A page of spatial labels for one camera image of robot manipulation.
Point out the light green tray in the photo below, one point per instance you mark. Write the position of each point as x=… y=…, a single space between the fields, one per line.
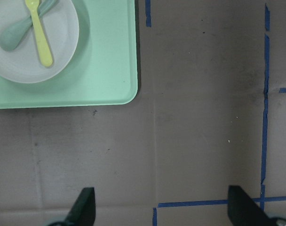
x=103 y=69

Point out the yellow plastic fork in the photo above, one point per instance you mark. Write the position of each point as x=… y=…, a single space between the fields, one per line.
x=43 y=49

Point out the teal plastic spoon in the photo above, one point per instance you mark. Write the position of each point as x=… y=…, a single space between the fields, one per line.
x=11 y=37

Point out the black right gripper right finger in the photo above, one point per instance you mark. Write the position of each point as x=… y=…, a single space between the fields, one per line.
x=243 y=211

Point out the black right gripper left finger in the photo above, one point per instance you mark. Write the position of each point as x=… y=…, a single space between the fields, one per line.
x=83 y=211

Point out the white round plate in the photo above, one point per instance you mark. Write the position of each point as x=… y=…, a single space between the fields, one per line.
x=61 y=28

